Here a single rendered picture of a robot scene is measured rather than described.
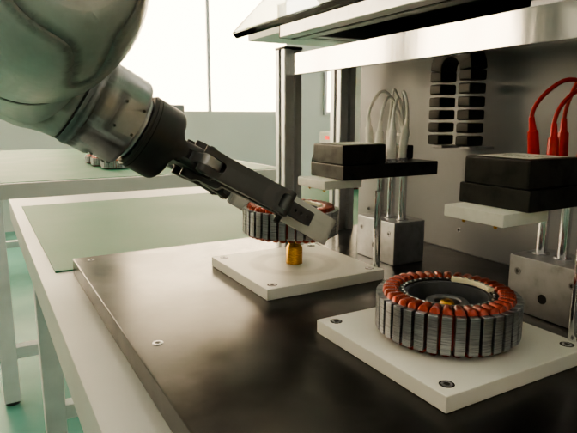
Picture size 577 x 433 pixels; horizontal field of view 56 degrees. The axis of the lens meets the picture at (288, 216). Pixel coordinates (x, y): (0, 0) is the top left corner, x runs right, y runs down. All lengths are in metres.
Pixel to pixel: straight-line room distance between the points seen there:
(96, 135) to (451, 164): 0.48
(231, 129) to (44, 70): 5.16
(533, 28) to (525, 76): 0.20
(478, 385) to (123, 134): 0.35
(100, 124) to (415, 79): 0.49
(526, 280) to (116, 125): 0.40
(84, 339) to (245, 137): 5.05
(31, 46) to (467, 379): 0.33
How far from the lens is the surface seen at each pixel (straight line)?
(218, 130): 5.43
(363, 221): 0.72
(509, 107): 0.72
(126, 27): 0.32
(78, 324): 0.59
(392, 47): 0.64
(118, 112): 0.51
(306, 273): 0.60
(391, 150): 0.68
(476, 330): 0.41
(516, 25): 0.53
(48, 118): 0.50
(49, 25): 0.31
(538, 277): 0.55
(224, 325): 0.50
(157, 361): 0.44
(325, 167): 0.65
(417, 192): 0.83
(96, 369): 0.49
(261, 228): 0.59
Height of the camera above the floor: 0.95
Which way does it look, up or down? 10 degrees down
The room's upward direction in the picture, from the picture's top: straight up
